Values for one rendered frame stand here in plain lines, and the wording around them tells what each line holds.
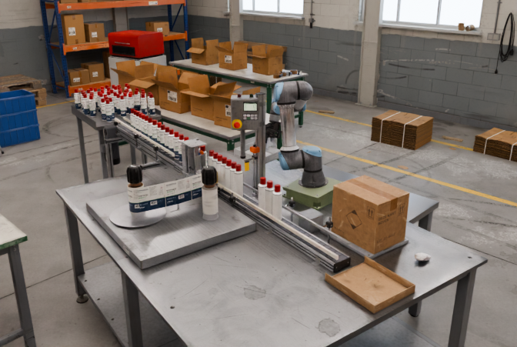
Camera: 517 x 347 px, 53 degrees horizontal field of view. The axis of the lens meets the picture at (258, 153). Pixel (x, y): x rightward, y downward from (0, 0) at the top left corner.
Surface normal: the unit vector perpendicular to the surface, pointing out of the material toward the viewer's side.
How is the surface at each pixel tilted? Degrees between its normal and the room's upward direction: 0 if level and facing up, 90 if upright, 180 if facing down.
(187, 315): 0
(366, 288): 0
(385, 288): 0
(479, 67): 90
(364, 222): 90
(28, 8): 90
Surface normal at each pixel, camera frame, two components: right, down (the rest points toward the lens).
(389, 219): 0.60, 0.27
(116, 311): 0.01, -0.94
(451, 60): -0.70, 0.24
